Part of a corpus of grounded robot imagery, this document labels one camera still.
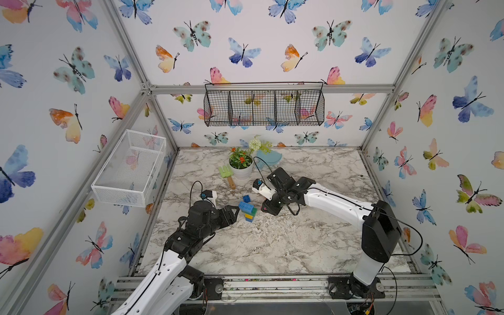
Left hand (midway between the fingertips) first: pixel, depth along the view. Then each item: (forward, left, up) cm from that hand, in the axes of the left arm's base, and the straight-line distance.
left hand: (235, 209), depth 77 cm
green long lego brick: (+3, -7, -7) cm, 10 cm away
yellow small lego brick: (+2, -5, -10) cm, 11 cm away
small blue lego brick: (+14, -3, -15) cm, 21 cm away
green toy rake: (+32, +8, -16) cm, 36 cm away
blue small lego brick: (+2, -4, -15) cm, 15 cm away
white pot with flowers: (+27, -1, -2) cm, 27 cm away
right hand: (+4, -12, -3) cm, 13 cm away
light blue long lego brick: (+4, -3, -6) cm, 8 cm away
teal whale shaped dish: (+41, -18, -16) cm, 47 cm away
